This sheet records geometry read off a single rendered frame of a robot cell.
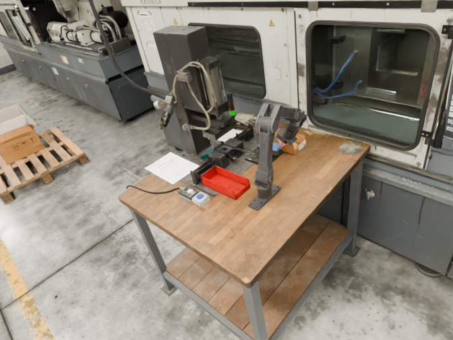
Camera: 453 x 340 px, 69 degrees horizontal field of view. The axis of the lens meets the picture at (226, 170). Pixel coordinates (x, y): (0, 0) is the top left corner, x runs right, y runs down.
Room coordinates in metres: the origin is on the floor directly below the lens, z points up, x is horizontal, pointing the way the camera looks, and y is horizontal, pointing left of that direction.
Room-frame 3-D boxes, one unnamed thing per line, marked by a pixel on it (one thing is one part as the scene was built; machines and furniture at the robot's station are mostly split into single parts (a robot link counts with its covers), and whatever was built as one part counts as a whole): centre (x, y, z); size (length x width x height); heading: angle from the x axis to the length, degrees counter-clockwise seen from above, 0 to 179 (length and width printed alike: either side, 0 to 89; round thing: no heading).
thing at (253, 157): (1.61, -0.24, 0.91); 0.17 x 0.16 x 0.02; 131
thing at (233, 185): (1.40, 0.02, 0.93); 0.25 x 0.12 x 0.06; 41
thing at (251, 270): (1.51, -0.10, 0.45); 1.12 x 0.99 x 0.90; 131
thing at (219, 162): (1.66, -0.02, 0.94); 0.20 x 0.10 x 0.07; 131
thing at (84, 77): (6.86, 2.61, 0.49); 5.51 x 1.02 x 0.97; 37
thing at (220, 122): (1.70, 0.03, 1.22); 0.26 x 0.18 x 0.30; 41
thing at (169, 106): (1.79, 0.26, 1.25); 0.19 x 0.07 x 0.19; 131
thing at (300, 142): (1.70, -0.37, 0.93); 0.25 x 0.13 x 0.08; 41
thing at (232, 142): (1.66, -0.02, 0.98); 0.20 x 0.10 x 0.01; 131
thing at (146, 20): (3.28, 0.44, 1.41); 0.25 x 0.01 x 0.33; 37
